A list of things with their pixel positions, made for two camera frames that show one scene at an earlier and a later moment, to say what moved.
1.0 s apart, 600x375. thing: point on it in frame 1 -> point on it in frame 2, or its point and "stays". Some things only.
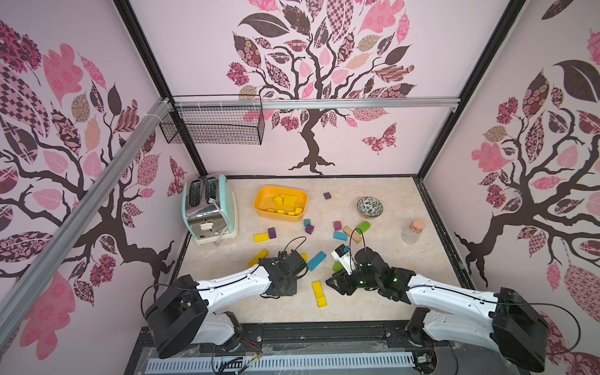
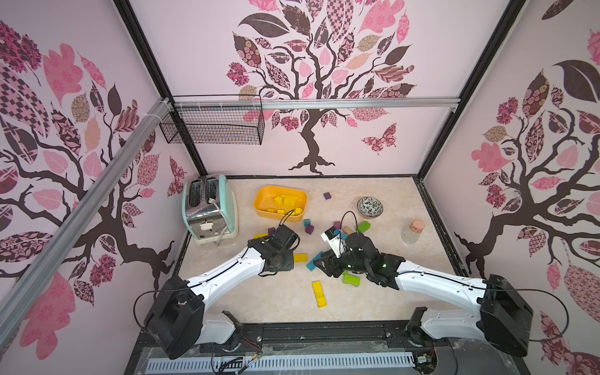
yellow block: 290,201 stays
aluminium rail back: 315,102 stays
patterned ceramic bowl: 369,207 stays
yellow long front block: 320,296 stays
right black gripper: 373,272 -> 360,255
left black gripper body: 289,290 -> 286,263
